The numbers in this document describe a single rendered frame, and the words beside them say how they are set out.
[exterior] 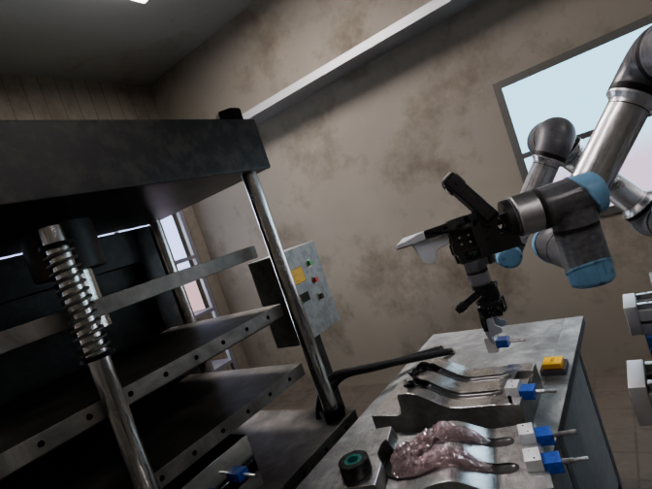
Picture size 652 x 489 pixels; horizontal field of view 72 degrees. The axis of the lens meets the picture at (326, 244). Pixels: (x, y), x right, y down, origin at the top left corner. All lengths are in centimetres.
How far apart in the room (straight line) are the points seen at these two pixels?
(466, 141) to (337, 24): 136
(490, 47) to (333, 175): 150
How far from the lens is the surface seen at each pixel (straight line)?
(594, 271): 88
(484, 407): 144
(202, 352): 151
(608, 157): 102
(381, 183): 360
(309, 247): 207
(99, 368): 130
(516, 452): 128
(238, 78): 440
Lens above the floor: 154
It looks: 3 degrees down
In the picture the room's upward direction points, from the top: 19 degrees counter-clockwise
